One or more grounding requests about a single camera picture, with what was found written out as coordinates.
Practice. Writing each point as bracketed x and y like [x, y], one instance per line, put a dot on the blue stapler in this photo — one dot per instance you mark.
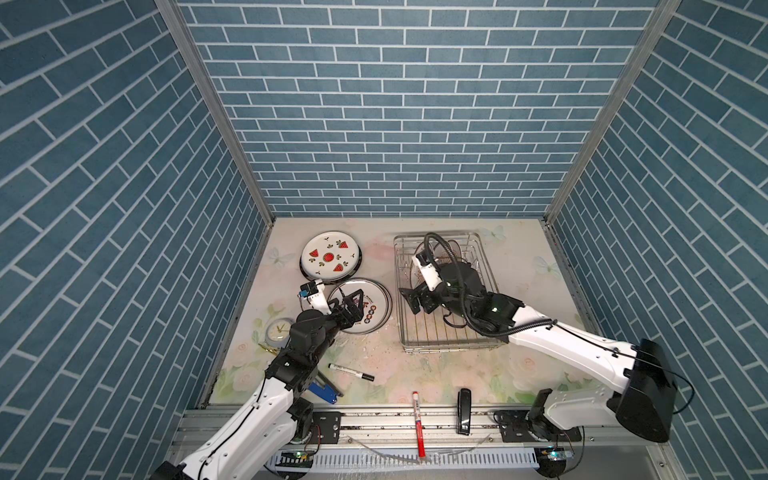
[323, 388]

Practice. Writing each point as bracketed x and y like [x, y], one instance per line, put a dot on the red rim white plate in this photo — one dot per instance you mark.
[377, 304]

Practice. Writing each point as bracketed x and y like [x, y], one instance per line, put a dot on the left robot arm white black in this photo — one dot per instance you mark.
[276, 413]

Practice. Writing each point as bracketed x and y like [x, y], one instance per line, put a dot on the aluminium corner post left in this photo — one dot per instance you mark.
[180, 33]

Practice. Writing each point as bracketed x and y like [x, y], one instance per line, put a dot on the black white marker pen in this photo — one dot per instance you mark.
[353, 372]

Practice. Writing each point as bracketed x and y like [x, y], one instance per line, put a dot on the aluminium corner post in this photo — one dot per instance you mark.
[180, 33]
[656, 25]

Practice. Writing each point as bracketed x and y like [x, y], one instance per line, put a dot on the black rectangular remote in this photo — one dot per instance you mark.
[464, 405]

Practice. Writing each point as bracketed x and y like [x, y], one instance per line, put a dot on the red white pen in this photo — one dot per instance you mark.
[418, 426]

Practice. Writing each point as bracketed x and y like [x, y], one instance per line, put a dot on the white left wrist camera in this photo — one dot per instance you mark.
[313, 293]

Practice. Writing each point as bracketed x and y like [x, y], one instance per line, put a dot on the watermelon print plate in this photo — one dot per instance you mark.
[332, 245]

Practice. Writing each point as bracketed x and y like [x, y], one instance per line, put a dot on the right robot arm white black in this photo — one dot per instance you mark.
[637, 386]

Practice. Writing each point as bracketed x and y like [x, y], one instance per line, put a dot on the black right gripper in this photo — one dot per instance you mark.
[429, 304]

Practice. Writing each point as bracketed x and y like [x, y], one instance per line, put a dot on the aluminium corner post right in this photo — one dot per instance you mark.
[656, 25]

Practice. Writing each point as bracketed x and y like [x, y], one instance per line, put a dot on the metal wire dish rack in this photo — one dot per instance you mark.
[444, 329]

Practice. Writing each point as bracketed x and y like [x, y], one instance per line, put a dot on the sunburst red text plate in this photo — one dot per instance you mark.
[453, 251]

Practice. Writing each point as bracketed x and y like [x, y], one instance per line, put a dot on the white cable comb strip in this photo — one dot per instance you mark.
[364, 461]

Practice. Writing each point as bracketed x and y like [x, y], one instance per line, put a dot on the small white desk clock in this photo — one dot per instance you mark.
[277, 332]

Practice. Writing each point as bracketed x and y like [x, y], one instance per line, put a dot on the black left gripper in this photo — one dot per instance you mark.
[354, 315]

